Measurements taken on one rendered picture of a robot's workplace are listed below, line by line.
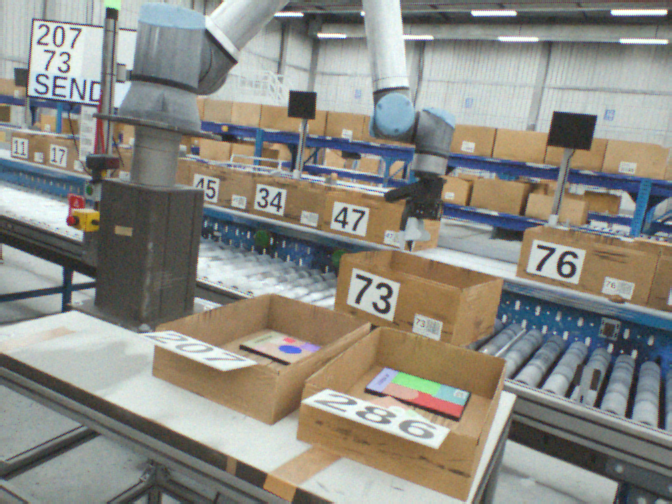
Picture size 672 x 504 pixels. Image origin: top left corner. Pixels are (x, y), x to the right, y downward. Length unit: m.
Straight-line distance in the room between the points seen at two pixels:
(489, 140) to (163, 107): 5.59
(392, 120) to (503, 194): 5.06
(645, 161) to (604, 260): 4.55
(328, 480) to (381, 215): 1.36
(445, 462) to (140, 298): 0.80
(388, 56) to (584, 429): 0.94
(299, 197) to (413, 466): 1.56
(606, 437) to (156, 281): 1.06
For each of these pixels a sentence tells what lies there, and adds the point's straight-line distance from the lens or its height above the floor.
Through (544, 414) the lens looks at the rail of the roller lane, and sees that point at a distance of 1.35.
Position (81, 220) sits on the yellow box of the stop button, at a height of 0.85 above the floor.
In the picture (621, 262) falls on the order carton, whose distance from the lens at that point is 1.85.
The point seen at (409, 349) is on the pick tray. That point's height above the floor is 0.81.
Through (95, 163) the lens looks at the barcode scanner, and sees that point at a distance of 2.08.
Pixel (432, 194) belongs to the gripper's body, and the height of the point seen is 1.14.
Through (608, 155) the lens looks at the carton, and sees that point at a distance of 6.39.
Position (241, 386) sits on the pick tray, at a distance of 0.97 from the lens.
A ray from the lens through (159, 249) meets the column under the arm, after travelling 1.32.
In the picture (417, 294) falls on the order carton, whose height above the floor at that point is 0.87.
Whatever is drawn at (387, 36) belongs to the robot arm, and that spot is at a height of 1.49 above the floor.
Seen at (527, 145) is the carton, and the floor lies 1.57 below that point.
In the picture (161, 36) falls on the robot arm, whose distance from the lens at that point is 1.35.
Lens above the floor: 1.22
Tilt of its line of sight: 11 degrees down
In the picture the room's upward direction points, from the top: 8 degrees clockwise
